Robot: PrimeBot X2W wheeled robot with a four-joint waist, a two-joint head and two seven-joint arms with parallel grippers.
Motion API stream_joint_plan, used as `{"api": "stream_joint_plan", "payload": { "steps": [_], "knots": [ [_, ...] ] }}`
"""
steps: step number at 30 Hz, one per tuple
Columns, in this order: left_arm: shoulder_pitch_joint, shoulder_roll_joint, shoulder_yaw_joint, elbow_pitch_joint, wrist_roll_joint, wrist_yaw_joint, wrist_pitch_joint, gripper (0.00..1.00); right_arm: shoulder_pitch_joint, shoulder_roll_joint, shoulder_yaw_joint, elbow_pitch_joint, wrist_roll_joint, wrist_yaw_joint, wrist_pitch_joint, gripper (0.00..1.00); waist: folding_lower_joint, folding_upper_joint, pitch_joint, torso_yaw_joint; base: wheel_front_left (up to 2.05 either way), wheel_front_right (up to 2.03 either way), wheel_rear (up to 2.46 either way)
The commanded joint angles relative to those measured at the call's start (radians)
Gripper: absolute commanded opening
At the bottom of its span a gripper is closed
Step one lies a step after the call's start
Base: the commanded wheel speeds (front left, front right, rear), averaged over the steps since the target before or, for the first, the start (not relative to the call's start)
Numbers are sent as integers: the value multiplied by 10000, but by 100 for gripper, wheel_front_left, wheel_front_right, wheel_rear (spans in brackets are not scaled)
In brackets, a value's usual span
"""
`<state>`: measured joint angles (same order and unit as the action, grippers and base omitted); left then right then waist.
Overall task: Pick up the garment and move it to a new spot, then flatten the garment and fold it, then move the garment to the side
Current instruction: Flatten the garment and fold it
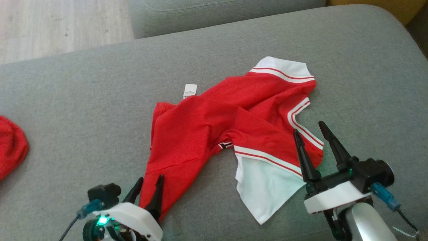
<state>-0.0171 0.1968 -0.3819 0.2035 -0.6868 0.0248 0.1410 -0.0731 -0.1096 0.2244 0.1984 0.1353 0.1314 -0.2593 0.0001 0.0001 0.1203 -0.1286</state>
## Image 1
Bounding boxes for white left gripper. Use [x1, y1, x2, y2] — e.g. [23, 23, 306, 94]
[83, 175, 164, 241]

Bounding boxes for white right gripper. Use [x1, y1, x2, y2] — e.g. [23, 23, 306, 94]
[293, 121, 371, 215]

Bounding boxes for red jersey with white stripes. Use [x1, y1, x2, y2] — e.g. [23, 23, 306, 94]
[138, 56, 324, 225]

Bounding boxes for red shorts with white bands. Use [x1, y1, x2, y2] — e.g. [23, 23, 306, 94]
[0, 115, 29, 181]

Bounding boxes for large grey sofa seat cushion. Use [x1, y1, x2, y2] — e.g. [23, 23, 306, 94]
[0, 4, 428, 241]

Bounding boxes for yellow fabric furniture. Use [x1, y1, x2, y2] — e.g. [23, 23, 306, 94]
[326, 0, 428, 26]

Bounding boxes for grey sofa cushion with seam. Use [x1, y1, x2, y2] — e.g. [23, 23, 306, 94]
[129, 0, 326, 39]

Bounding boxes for blue left camera connector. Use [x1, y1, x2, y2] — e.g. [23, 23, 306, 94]
[76, 199, 104, 220]

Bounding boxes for blue camera connector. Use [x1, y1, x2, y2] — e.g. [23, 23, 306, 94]
[370, 182, 401, 211]
[76, 199, 104, 220]

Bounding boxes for blue right camera connector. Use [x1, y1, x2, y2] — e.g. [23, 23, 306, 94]
[370, 182, 401, 211]

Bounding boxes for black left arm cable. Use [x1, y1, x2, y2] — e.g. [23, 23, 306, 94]
[59, 214, 81, 241]

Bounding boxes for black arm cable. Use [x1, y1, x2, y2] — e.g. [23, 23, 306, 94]
[59, 214, 81, 241]
[396, 208, 419, 235]

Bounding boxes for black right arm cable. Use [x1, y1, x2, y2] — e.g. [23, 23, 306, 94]
[396, 208, 419, 235]

